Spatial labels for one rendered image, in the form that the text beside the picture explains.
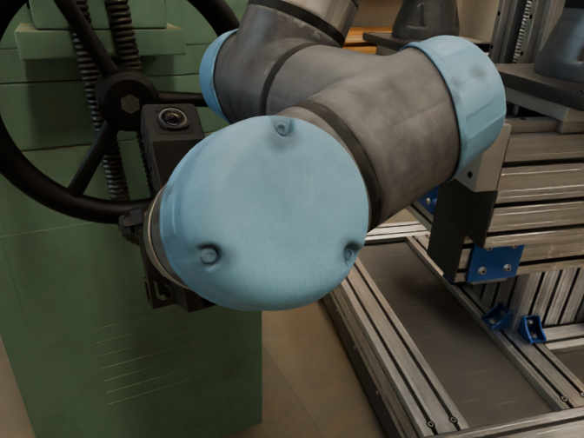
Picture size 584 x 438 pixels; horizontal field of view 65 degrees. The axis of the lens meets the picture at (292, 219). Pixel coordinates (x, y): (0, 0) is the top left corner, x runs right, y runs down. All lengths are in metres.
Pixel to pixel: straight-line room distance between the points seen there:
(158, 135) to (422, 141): 0.22
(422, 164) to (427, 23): 0.90
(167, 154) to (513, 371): 0.91
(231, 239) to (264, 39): 0.19
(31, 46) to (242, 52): 0.31
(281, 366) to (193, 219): 1.15
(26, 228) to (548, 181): 0.74
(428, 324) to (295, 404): 0.38
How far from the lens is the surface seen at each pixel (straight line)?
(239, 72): 0.32
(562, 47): 0.73
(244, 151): 0.16
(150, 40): 0.60
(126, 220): 0.40
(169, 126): 0.38
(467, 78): 0.25
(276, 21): 0.33
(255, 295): 0.16
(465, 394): 1.03
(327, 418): 1.19
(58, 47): 0.59
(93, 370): 0.92
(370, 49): 3.41
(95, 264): 0.79
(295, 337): 1.38
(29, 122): 0.71
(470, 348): 1.13
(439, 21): 1.12
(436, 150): 0.23
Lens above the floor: 0.92
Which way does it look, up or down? 27 degrees down
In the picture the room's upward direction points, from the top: 2 degrees clockwise
